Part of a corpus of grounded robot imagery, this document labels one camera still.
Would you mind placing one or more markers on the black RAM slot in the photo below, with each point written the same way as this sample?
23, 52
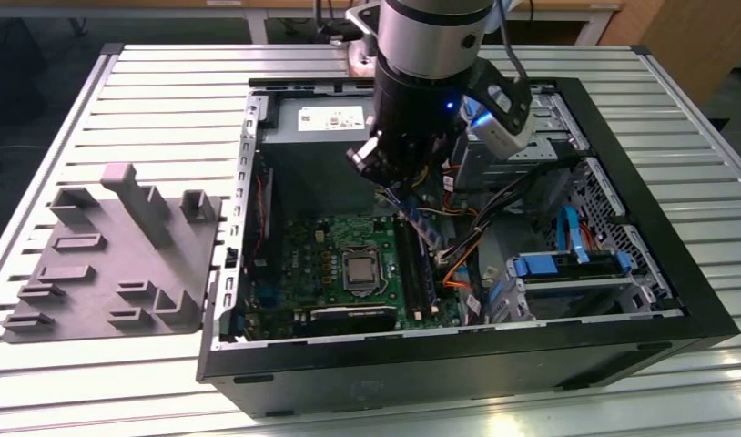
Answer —
405, 273
423, 296

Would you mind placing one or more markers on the RAM slot with white clips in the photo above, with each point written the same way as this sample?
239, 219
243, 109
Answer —
414, 291

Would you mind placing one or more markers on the grey power supply unit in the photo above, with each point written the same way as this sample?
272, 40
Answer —
310, 173

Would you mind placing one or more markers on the grey metal drive cage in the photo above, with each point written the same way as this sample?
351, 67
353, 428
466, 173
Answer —
529, 164

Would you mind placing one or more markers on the silver CPU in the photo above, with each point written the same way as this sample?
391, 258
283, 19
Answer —
361, 270

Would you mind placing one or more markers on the green motherboard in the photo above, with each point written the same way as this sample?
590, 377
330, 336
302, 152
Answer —
310, 268

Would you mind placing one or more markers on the metal locking lever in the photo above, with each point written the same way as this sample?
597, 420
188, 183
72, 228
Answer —
383, 286

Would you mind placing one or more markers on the hard disk in blue carrier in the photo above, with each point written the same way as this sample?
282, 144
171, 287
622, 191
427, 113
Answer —
565, 266

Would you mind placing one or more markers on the black graphics card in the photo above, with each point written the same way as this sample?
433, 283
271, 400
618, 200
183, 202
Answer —
355, 318

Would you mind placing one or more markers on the wooden cabinet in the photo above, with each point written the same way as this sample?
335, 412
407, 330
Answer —
680, 45

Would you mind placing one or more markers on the black PC case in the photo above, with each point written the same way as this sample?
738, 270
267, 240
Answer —
407, 378

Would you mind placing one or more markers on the grey parts rack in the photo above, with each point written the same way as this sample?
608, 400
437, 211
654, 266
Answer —
103, 273

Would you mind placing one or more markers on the silver camera mount bracket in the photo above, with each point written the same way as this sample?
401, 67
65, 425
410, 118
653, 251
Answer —
361, 159

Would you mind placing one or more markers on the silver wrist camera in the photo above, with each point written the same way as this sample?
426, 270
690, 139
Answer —
503, 132

